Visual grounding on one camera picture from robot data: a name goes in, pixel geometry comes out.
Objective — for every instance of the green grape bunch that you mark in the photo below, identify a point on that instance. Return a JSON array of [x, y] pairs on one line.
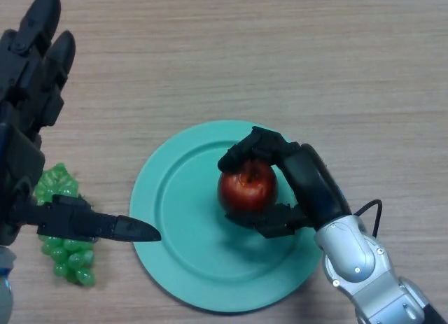
[[70, 261]]

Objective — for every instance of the green round plate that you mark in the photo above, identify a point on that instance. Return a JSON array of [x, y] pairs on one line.
[[189, 205]]

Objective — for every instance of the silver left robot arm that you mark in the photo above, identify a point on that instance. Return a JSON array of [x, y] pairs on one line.
[[4, 289]]

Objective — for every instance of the red apple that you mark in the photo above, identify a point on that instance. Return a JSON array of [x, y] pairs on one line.
[[248, 191]]

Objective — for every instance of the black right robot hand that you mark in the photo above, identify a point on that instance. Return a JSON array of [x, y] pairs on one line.
[[315, 184]]

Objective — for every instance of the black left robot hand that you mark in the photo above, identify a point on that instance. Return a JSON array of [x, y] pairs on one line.
[[21, 145]]

